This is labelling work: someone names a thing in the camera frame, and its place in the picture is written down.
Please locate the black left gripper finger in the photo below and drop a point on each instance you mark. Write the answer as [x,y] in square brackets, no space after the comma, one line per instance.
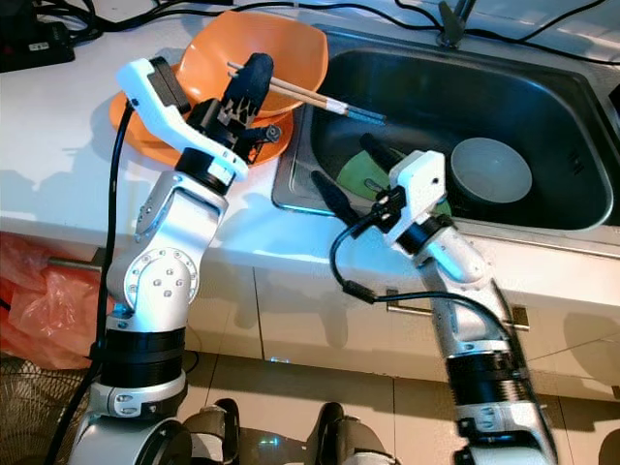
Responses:
[252,82]

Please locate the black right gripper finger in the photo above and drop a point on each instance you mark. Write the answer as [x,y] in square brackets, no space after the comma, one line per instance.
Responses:
[383,153]
[336,197]

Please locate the orange bowl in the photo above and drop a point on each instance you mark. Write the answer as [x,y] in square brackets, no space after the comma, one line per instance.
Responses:
[291,53]

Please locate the wooden chopstick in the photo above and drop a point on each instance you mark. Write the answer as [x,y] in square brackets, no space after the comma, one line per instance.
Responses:
[310,92]
[308,98]

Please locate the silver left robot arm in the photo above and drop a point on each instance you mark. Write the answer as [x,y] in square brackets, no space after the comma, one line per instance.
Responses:
[165,281]

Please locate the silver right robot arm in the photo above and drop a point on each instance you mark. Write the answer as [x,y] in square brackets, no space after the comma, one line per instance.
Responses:
[475,320]

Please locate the white kitchen cabinet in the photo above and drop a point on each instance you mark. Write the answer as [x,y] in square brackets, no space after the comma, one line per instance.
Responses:
[300,320]

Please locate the green plate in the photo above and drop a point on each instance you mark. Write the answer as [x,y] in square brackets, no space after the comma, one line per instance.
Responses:
[354,172]

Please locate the orange plate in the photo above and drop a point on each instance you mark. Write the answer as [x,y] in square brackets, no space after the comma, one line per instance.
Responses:
[131,126]

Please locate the grey bowl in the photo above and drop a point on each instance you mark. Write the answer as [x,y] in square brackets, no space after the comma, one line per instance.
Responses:
[494,170]

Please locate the dark metal faucet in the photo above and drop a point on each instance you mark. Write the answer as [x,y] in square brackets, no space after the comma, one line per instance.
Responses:
[455,21]

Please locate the stainless steel sink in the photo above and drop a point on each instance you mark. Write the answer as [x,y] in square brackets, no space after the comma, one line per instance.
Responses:
[523,87]

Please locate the black power strip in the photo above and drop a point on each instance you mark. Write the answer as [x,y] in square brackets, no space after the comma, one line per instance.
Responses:
[34,46]

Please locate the robot right leg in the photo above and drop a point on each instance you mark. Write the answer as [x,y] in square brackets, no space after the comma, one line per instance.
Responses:
[354,441]

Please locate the robot leg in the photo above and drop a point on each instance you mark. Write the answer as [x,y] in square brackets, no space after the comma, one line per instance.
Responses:
[354,441]
[213,441]

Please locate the red plastic bag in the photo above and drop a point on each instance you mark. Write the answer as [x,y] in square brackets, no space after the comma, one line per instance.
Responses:
[39,310]

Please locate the robot left leg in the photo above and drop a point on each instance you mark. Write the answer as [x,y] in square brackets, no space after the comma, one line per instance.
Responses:
[213,441]

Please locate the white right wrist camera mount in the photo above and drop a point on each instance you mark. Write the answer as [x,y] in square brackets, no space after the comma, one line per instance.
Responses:
[421,184]

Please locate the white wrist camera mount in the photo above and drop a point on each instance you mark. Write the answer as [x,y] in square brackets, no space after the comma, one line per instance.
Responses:
[160,107]
[421,184]

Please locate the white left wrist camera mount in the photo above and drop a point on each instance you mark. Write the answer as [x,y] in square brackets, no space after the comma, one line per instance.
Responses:
[160,107]

